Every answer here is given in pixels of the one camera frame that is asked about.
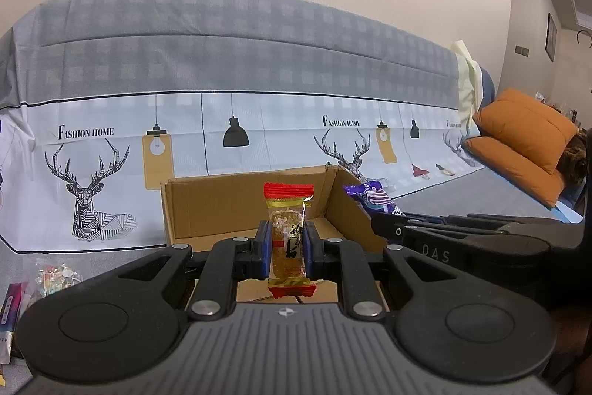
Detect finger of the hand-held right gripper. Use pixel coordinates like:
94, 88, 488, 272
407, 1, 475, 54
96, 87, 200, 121
371, 214, 408, 246
403, 212, 504, 231

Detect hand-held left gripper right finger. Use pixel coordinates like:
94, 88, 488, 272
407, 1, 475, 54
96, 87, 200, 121
303, 220, 458, 321

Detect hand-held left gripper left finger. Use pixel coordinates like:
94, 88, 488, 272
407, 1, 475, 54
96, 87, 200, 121
118, 220, 273, 321

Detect clear red-ended snack packet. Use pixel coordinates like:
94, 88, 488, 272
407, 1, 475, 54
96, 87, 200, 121
263, 182, 318, 300

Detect purple snack packet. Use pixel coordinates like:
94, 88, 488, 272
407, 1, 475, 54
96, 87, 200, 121
343, 181, 407, 218

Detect cardboard box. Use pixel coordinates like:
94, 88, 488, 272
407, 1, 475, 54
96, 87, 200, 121
160, 164, 394, 313

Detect light blue sheet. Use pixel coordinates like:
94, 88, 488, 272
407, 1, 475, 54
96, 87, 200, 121
552, 201, 584, 224

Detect orange pillow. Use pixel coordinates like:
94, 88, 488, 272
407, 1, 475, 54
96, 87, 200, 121
462, 136, 566, 209
472, 88, 579, 176

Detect brown furry dog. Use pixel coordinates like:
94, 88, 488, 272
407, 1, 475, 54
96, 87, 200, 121
557, 133, 588, 193

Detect blue sofa armrest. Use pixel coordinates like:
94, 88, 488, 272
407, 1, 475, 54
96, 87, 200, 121
480, 68, 498, 111

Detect cream cloth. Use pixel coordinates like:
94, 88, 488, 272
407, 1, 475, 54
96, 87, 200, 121
451, 40, 482, 133

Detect cluttered wooden side table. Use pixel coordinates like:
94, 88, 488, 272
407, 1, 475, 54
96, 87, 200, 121
532, 90, 592, 132

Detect small dark framed picture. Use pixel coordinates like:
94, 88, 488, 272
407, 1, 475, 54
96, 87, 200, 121
546, 13, 558, 63

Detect bag of colourful candies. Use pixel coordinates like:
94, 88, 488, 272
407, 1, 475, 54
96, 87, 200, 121
27, 263, 85, 299

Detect pink and blue packet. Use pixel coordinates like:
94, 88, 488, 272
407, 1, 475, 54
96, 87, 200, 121
0, 281, 31, 364

